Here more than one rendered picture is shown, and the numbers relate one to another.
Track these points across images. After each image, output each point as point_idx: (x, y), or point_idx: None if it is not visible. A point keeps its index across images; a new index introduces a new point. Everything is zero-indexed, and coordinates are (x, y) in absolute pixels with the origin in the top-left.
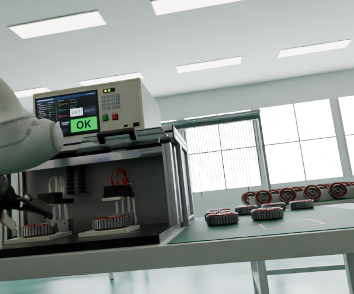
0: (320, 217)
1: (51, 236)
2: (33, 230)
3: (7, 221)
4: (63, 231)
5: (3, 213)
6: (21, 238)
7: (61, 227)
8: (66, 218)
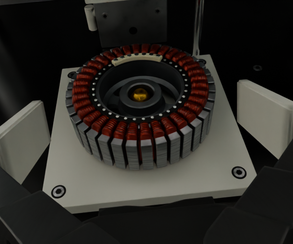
0: None
1: (256, 174)
2: (163, 154)
3: (27, 151)
4: (153, 36)
5: None
6: (125, 197)
7: (146, 22)
8: (198, 15)
